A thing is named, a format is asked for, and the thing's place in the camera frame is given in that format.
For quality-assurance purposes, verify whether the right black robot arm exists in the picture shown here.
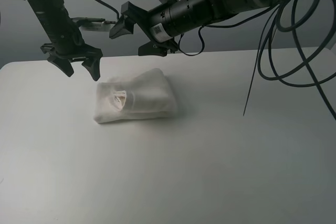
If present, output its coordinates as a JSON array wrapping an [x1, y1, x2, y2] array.
[[109, 0, 280, 57]]

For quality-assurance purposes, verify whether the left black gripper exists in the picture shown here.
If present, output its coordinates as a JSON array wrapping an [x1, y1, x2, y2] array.
[[39, 19, 102, 81]]

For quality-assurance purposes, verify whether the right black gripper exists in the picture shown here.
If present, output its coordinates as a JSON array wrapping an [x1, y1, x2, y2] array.
[[109, 2, 178, 57]]

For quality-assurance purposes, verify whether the white towel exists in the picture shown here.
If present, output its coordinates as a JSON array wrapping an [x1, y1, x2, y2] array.
[[93, 68, 178, 124]]

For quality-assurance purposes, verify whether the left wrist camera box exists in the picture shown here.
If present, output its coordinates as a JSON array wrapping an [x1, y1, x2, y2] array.
[[72, 17, 117, 32]]

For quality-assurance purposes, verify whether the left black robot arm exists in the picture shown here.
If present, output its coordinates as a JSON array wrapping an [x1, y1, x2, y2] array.
[[26, 0, 102, 81]]

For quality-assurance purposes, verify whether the right black camera cable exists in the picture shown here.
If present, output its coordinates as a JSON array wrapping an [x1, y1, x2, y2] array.
[[178, 0, 336, 120]]

